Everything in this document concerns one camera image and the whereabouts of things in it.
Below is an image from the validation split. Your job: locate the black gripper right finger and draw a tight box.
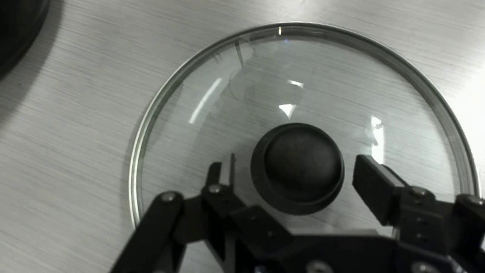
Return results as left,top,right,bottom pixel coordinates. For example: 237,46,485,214
351,154,485,273

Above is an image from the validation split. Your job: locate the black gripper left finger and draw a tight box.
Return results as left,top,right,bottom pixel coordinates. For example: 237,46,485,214
110,152,308,273

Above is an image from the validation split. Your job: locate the glass lid with black knob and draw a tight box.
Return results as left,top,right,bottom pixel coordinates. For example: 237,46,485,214
126,22,481,236

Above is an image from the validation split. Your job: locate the black frying pan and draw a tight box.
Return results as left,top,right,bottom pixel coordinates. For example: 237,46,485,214
0,0,54,81

